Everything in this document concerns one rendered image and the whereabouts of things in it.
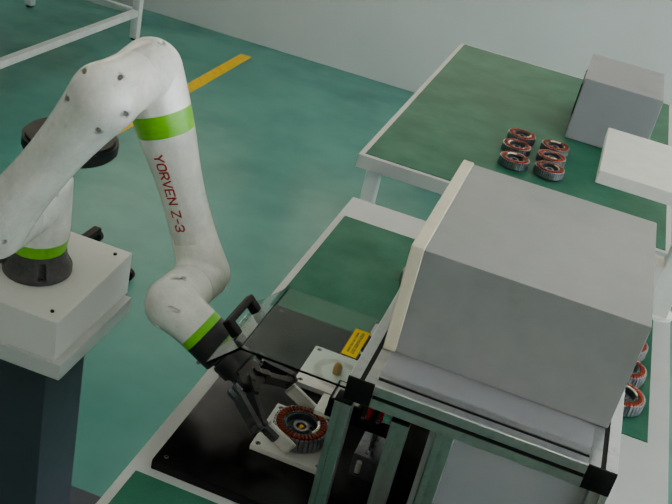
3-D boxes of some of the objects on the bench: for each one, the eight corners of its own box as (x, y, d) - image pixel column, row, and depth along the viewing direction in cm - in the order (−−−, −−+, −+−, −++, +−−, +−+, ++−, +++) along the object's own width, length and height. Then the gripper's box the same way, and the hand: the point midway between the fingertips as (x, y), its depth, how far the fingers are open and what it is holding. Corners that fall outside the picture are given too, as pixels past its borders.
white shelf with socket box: (542, 322, 257) (599, 169, 235) (557, 266, 289) (608, 126, 267) (671, 367, 251) (742, 214, 229) (672, 304, 283) (734, 165, 261)
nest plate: (248, 448, 186) (250, 444, 185) (276, 407, 198) (277, 402, 198) (320, 477, 183) (321, 472, 182) (344, 433, 196) (345, 428, 195)
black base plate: (150, 468, 178) (151, 459, 177) (274, 312, 234) (276, 305, 233) (386, 564, 170) (389, 555, 169) (458, 379, 225) (460, 371, 224)
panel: (387, 559, 168) (430, 427, 154) (460, 369, 225) (497, 260, 211) (393, 561, 168) (437, 429, 154) (465, 371, 225) (502, 262, 211)
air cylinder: (348, 473, 185) (354, 452, 183) (359, 451, 192) (365, 430, 189) (372, 483, 184) (379, 461, 182) (382, 460, 191) (389, 439, 188)
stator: (262, 442, 186) (265, 427, 184) (282, 410, 196) (286, 396, 194) (315, 462, 184) (319, 448, 182) (333, 430, 194) (337, 415, 192)
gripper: (238, 334, 200) (311, 405, 202) (187, 398, 179) (268, 476, 180) (260, 314, 196) (334, 387, 198) (210, 377, 175) (293, 457, 177)
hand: (298, 425), depth 189 cm, fingers open, 13 cm apart
